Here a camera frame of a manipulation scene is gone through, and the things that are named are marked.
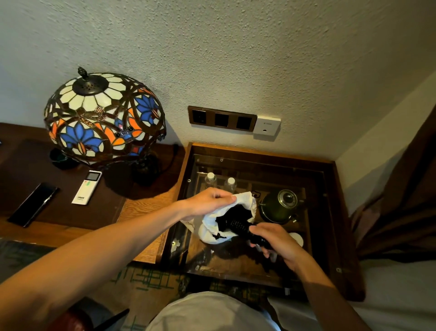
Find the person's left hand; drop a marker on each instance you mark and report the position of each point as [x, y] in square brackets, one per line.
[199, 204]

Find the person's right hand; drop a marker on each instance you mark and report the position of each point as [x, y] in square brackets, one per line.
[281, 242]

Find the person's left thumb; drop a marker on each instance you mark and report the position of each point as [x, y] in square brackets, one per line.
[224, 201]

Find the person's right fingers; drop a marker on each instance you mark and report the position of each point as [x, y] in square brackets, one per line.
[264, 246]

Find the black hair dryer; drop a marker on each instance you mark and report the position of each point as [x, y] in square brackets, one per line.
[238, 223]

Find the person's right forearm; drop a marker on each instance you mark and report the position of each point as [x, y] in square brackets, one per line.
[323, 296]

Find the person's left forearm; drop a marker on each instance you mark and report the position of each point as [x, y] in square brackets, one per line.
[102, 252]

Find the clear water bottle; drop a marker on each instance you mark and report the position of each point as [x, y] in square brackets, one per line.
[231, 184]
[211, 180]

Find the green kettle with glass lid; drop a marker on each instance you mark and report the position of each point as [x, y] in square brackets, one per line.
[277, 208]

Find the wooden glass-top side table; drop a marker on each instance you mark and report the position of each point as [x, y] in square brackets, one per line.
[327, 204]

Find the wooden desk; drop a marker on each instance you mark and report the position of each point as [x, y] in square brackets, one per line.
[143, 208]

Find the person's white shirt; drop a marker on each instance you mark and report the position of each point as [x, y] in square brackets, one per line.
[207, 313]

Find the white bed sheet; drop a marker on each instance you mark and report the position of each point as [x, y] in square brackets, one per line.
[391, 296]

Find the white remote control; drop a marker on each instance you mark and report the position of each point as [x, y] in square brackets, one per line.
[87, 187]

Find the brown curtain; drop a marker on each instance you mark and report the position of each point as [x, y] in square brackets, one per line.
[402, 204]

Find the stained glass table lamp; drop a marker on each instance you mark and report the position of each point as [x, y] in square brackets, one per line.
[102, 116]

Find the dark brown desk mat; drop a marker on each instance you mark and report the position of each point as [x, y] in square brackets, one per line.
[58, 211]

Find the dark round dish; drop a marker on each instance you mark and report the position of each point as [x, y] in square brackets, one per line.
[61, 161]

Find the black smartphone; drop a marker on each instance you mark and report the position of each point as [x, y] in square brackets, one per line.
[32, 204]

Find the dark red chair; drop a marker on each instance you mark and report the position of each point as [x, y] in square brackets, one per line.
[71, 320]

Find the brown wall switch panel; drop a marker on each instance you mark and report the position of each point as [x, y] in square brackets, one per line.
[221, 118]

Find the white wall socket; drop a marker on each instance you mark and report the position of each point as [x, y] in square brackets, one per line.
[266, 125]

